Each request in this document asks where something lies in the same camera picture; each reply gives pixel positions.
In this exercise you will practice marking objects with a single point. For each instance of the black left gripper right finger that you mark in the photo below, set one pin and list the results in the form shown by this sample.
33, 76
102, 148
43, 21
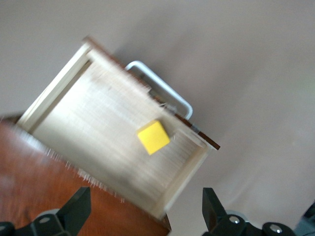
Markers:
229, 223

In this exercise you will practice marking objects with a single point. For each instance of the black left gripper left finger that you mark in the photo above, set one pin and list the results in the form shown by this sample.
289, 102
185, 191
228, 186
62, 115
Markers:
49, 223

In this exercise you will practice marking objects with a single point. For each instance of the yellow cube block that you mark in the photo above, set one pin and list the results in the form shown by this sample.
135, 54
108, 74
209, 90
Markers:
153, 137

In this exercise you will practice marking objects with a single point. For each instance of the dark brown wooden cabinet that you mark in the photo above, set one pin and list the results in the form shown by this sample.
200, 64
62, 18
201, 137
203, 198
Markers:
37, 184

